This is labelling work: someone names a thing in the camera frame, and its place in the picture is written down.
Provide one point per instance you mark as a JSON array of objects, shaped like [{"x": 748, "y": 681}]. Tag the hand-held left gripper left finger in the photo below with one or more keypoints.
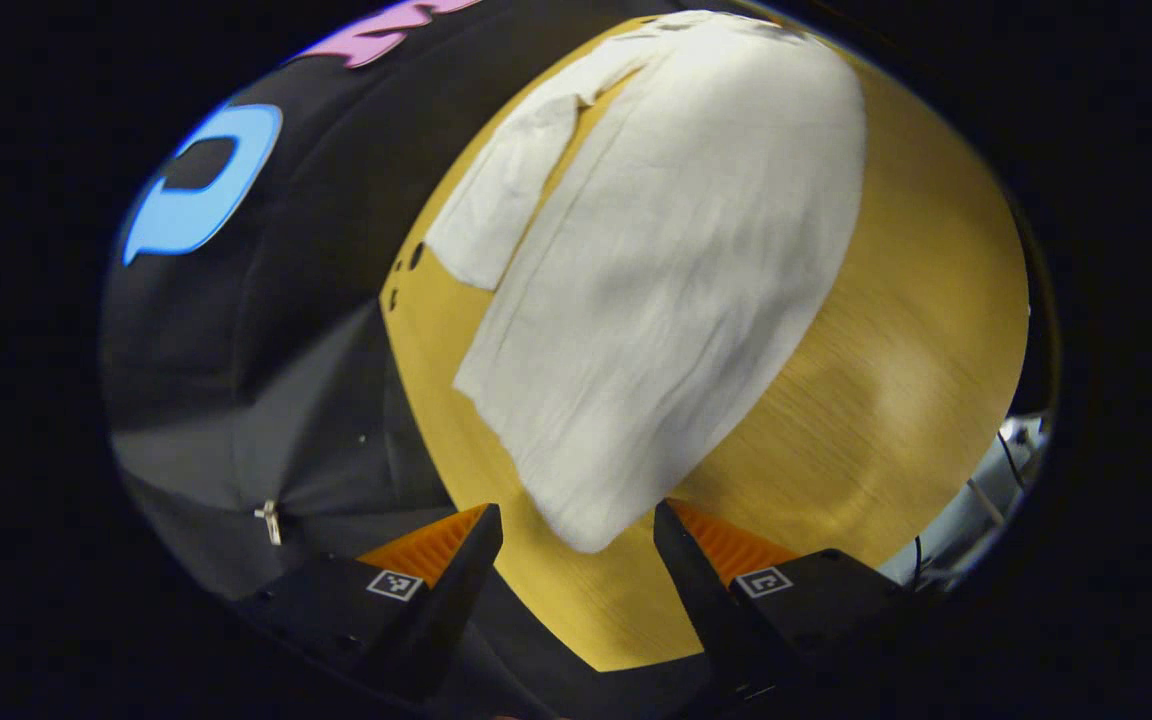
[{"x": 446, "y": 610}]

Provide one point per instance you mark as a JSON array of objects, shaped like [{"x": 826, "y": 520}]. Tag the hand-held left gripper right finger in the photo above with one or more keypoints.
[{"x": 711, "y": 620}]

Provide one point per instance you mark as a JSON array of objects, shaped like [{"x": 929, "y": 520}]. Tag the white jeans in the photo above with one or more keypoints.
[{"x": 676, "y": 280}]

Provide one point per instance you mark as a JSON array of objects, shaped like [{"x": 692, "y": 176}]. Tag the small silver metal clip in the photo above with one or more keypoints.
[{"x": 269, "y": 520}]

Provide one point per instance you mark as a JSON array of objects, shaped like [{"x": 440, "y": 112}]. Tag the black backdrop cloth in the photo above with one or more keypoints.
[{"x": 316, "y": 250}]

